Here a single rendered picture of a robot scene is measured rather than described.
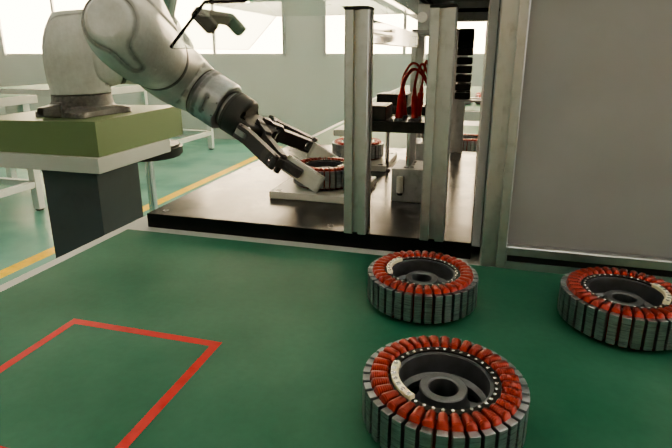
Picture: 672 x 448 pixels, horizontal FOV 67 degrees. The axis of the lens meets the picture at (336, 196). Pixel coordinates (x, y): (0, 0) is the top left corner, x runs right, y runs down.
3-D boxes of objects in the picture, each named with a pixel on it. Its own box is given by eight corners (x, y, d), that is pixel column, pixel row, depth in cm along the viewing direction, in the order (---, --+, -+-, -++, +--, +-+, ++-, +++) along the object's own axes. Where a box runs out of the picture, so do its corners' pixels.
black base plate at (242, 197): (147, 227, 76) (146, 212, 76) (294, 151, 136) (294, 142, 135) (470, 259, 64) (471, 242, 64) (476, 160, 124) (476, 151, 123)
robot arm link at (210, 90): (179, 117, 88) (207, 135, 87) (199, 70, 84) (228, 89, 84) (206, 111, 96) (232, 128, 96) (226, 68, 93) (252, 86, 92)
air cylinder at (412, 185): (390, 201, 82) (391, 167, 81) (397, 189, 89) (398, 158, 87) (421, 203, 81) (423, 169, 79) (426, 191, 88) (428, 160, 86)
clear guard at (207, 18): (169, 48, 68) (165, 0, 66) (246, 49, 90) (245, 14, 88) (415, 48, 59) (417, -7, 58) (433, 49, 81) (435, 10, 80)
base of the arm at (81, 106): (18, 118, 135) (14, 97, 133) (89, 109, 154) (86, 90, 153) (65, 121, 127) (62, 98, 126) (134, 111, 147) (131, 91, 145)
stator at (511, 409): (484, 366, 42) (487, 325, 41) (558, 472, 31) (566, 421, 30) (350, 376, 41) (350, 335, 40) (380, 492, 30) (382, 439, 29)
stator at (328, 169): (283, 188, 85) (282, 166, 84) (306, 174, 95) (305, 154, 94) (348, 193, 82) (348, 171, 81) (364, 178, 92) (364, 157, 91)
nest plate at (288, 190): (269, 198, 84) (268, 191, 83) (299, 177, 97) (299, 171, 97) (358, 205, 80) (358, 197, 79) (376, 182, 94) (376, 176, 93)
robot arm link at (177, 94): (196, 123, 95) (168, 106, 82) (131, 80, 97) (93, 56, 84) (228, 76, 96) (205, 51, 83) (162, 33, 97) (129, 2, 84)
